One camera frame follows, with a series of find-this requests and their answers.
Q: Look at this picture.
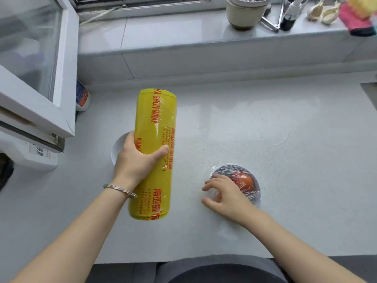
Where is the person's right hand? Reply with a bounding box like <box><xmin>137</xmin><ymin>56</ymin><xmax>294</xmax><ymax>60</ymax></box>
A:
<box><xmin>201</xmin><ymin>173</ymin><xmax>263</xmax><ymax>229</ymax></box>

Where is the person's left hand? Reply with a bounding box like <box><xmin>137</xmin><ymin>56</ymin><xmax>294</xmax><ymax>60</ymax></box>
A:
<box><xmin>113</xmin><ymin>131</ymin><xmax>170</xmax><ymax>191</ymax></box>

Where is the white bowl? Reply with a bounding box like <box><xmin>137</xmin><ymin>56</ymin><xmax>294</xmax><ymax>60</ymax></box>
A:
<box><xmin>111</xmin><ymin>132</ymin><xmax>130</xmax><ymax>167</ymax></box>
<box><xmin>210</xmin><ymin>164</ymin><xmax>262</xmax><ymax>208</ymax></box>

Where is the clear cling film sheet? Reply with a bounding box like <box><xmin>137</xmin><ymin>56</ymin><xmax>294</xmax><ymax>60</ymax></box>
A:
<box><xmin>209</xmin><ymin>163</ymin><xmax>262</xmax><ymax>209</ymax></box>

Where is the yellow plastic wrap roll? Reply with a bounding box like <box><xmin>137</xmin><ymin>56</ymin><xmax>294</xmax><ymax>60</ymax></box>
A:
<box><xmin>128</xmin><ymin>88</ymin><xmax>177</xmax><ymax>221</ymax></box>

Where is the person's right forearm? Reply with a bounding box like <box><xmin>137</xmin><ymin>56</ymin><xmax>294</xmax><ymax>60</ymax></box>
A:
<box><xmin>246</xmin><ymin>210</ymin><xmax>369</xmax><ymax>283</ymax></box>

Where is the person's left forearm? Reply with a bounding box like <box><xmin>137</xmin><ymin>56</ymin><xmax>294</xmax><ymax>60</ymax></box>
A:
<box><xmin>10</xmin><ymin>185</ymin><xmax>136</xmax><ymax>283</ymax></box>

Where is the grey shirt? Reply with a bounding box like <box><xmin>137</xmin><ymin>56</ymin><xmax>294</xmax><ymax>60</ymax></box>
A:
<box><xmin>154</xmin><ymin>255</ymin><xmax>288</xmax><ymax>283</ymax></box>

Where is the white bottle blue orange label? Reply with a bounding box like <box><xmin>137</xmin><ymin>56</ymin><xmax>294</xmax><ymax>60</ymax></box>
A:
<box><xmin>75</xmin><ymin>79</ymin><xmax>91</xmax><ymax>112</ymax></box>

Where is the white appliance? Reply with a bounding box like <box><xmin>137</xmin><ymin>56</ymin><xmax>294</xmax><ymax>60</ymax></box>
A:
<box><xmin>0</xmin><ymin>131</ymin><xmax>59</xmax><ymax>171</ymax></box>

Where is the white open window sash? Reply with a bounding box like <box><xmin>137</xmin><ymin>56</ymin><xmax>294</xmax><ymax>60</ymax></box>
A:
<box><xmin>0</xmin><ymin>0</ymin><xmax>79</xmax><ymax>138</ymax></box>

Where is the black rounded object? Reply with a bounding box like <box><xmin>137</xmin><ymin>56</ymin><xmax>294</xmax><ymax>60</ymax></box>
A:
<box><xmin>0</xmin><ymin>154</ymin><xmax>15</xmax><ymax>192</ymax></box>

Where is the steel sink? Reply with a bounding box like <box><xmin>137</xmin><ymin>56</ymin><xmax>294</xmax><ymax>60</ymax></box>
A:
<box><xmin>360</xmin><ymin>81</ymin><xmax>377</xmax><ymax>111</ymax></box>

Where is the metal kitchen tool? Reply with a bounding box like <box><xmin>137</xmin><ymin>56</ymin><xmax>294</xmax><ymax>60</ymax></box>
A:
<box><xmin>260</xmin><ymin>0</ymin><xmax>285</xmax><ymax>33</ymax></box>

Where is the beige ceramic pot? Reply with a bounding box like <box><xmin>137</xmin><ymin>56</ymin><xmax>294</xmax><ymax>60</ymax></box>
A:
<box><xmin>226</xmin><ymin>0</ymin><xmax>274</xmax><ymax>30</ymax></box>

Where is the black spray bottle white cap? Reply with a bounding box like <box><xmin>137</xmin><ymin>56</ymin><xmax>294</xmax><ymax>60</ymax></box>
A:
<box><xmin>280</xmin><ymin>0</ymin><xmax>306</xmax><ymax>31</ymax></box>

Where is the garlic bulb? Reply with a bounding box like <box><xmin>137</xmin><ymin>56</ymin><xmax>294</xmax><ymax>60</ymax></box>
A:
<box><xmin>321</xmin><ymin>1</ymin><xmax>342</xmax><ymax>26</ymax></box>
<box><xmin>306</xmin><ymin>0</ymin><xmax>326</xmax><ymax>22</ymax></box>

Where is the pink cloth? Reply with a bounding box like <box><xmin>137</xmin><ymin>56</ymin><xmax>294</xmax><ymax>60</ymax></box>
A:
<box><xmin>338</xmin><ymin>2</ymin><xmax>377</xmax><ymax>37</ymax></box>

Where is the silver link bracelet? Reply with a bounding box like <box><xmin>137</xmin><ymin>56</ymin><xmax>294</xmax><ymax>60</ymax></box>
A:
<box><xmin>102</xmin><ymin>183</ymin><xmax>138</xmax><ymax>200</ymax></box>

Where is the white fixed window frame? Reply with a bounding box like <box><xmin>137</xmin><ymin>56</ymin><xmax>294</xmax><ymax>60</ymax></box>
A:
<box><xmin>68</xmin><ymin>0</ymin><xmax>227</xmax><ymax>20</ymax></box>

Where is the yellow sponge brush blue handle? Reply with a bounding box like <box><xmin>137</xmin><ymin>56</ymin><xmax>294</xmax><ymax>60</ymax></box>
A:
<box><xmin>346</xmin><ymin>0</ymin><xmax>377</xmax><ymax>20</ymax></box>

